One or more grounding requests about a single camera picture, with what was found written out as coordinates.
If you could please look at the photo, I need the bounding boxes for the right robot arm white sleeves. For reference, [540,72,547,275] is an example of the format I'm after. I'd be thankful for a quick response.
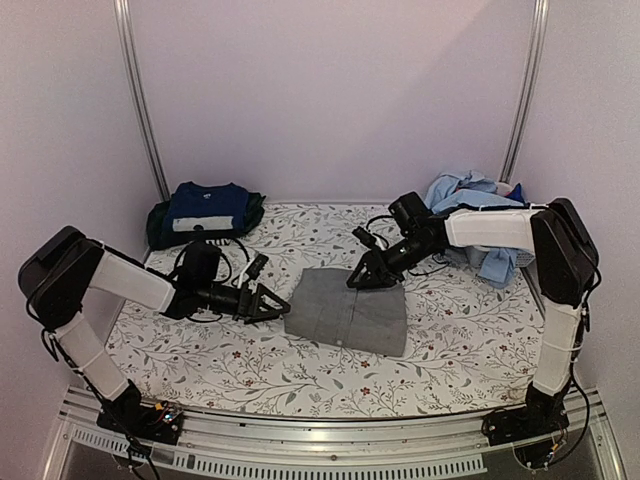
[370,193,601,416]

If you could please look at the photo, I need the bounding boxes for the dark green plaid garment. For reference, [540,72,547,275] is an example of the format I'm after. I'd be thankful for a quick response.
[145,192,266,251]

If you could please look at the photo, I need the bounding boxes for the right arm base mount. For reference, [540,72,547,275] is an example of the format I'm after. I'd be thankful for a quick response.
[481,383,570,469]

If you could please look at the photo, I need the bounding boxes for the robot arm white sleeves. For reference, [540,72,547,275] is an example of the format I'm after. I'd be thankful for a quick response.
[370,193,601,416]
[17,226,221,402]

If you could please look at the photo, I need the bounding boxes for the white plastic laundry basket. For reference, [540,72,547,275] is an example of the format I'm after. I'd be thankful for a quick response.
[515,250,535,268]

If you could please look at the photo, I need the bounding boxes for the aluminium front rail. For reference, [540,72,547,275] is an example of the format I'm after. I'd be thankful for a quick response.
[43,387,630,479]

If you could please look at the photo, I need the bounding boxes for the light blue shirt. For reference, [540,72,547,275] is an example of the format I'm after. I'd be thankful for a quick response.
[423,170,525,289]

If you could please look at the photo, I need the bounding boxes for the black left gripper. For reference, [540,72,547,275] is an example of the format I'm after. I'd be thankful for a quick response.
[197,281,291,325]

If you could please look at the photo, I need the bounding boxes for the left aluminium frame post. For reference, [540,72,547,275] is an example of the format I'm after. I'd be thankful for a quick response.
[113,0,170,201]

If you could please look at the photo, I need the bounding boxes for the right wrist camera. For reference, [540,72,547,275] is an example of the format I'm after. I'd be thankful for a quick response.
[352,226,389,250]

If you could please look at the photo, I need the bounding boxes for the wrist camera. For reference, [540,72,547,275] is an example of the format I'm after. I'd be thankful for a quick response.
[237,254,269,286]
[352,226,389,250]

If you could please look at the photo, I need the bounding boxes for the right aluminium frame post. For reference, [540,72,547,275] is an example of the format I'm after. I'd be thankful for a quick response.
[499,0,550,183]

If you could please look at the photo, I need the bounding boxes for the floral patterned table cloth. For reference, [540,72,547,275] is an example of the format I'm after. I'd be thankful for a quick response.
[99,201,564,419]

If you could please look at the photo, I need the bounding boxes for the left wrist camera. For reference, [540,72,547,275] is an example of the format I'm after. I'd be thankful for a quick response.
[237,254,269,286]

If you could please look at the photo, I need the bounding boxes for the left robot arm white sleeves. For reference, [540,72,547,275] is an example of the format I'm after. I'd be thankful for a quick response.
[17,226,221,402]

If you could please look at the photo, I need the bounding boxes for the aluminium frame post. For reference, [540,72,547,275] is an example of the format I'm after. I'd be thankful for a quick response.
[499,0,550,183]
[113,0,170,201]

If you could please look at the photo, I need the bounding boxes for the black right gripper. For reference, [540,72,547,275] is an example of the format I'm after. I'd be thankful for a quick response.
[348,234,437,290]

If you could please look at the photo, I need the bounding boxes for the grey button-up shirt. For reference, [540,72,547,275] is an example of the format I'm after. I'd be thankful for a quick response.
[284,268,408,357]

